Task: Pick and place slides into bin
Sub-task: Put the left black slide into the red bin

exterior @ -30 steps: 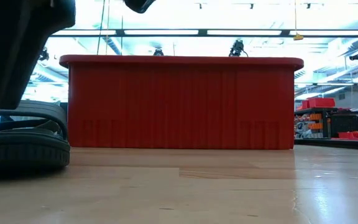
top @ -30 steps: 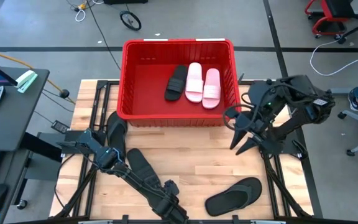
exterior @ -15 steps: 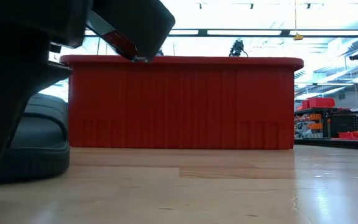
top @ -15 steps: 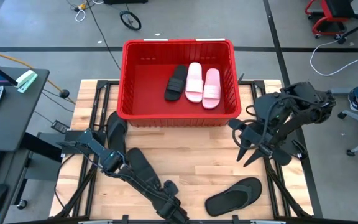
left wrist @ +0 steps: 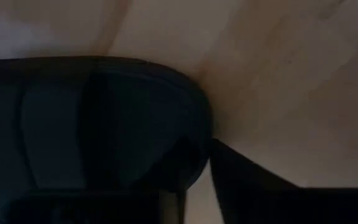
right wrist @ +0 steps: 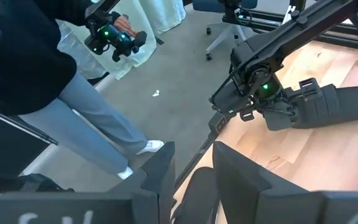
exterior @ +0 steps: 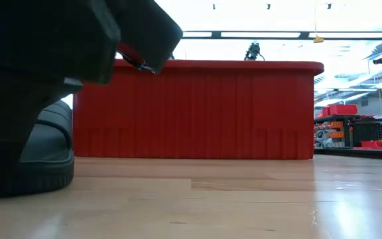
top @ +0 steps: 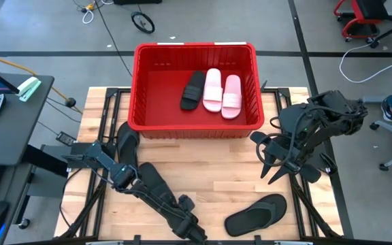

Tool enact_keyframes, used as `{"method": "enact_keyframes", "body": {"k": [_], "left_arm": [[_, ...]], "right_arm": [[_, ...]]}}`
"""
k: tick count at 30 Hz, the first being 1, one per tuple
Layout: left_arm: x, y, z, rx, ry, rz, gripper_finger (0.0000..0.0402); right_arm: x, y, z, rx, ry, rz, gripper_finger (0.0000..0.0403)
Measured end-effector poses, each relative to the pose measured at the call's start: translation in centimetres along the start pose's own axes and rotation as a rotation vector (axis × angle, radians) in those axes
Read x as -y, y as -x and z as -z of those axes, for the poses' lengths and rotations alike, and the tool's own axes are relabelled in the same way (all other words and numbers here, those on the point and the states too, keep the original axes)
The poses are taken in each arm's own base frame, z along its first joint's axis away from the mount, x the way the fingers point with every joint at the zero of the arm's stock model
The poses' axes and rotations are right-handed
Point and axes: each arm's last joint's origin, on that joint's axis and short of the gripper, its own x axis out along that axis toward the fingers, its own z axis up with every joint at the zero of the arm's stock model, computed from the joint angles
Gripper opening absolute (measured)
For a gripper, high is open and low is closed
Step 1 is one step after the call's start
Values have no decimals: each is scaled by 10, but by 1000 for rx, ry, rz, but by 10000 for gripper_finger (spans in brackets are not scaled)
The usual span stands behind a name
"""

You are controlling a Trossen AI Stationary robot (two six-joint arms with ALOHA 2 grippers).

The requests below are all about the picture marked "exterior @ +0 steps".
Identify black slide sandal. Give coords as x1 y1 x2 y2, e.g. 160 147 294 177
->
0 76 83 200

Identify red plastic bin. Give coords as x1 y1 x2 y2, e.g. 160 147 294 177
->
72 58 325 161

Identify red storage bin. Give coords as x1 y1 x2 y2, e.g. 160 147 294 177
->
328 104 359 116

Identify black clamp device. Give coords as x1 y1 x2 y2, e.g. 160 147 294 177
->
243 41 266 62

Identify black storage shelf rack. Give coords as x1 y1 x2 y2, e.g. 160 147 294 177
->
313 114 382 150

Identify black pegboard panel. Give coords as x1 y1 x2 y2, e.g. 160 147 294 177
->
353 120 382 147

